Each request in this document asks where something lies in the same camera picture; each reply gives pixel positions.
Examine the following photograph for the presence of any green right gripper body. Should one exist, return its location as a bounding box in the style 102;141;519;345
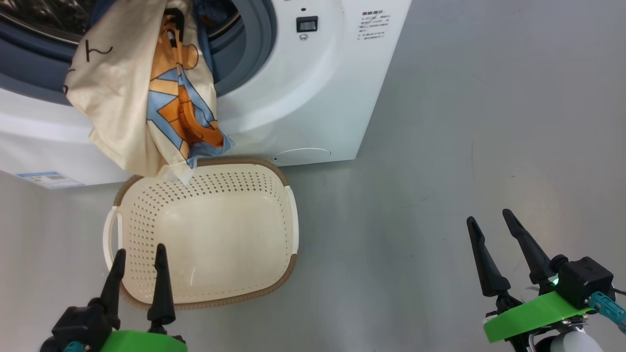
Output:
483;292;593;343

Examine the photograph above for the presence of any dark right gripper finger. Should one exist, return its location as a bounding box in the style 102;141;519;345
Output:
502;209;558;286
466;217;512;298

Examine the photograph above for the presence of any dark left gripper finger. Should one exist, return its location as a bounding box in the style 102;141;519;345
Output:
100;248;127;330
147;243;177;326

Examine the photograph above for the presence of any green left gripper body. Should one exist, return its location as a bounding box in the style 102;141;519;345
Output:
100;323;188;352

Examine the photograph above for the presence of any cream garment with orange print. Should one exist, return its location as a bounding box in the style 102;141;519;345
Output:
65;0;236;184

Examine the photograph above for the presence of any blue bear print garment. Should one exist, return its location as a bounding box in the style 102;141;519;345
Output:
90;0;241;74

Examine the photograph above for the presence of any cream perforated laundry basket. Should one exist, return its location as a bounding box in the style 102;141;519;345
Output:
103;156;299;310

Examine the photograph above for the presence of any white front-load washing machine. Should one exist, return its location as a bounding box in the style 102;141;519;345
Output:
0;0;412;189

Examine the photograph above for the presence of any blue white energy label sticker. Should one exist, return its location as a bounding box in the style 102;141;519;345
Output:
16;171;85;190

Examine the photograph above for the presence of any teal connector right camera cable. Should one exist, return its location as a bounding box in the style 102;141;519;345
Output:
588;291;626;324

